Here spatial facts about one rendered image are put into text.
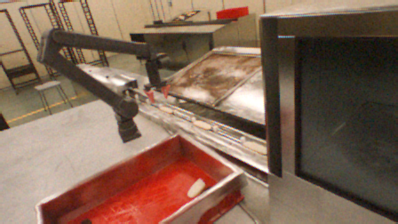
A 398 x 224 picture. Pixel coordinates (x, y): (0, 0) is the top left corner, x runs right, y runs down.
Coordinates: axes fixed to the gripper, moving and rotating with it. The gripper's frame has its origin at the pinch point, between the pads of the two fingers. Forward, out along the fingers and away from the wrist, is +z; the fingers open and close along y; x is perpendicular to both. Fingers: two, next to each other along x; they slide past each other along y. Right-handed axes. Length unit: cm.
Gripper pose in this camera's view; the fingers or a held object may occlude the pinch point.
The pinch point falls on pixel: (159, 100)
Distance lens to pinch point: 123.1
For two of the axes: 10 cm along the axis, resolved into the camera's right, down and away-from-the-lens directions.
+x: -6.4, -2.3, 7.3
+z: 1.5, 9.0, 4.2
